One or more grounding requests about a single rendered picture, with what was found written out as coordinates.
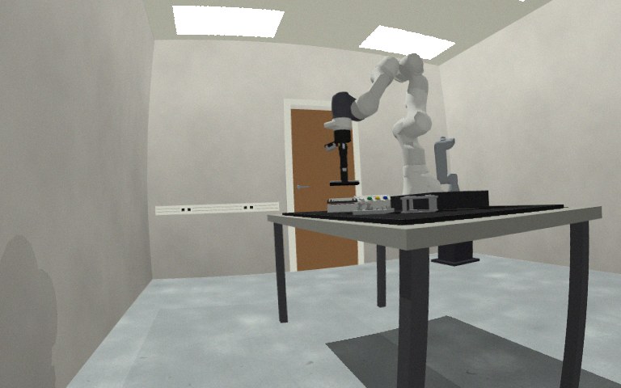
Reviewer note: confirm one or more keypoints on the white operator button panel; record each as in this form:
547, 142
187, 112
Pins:
376, 200

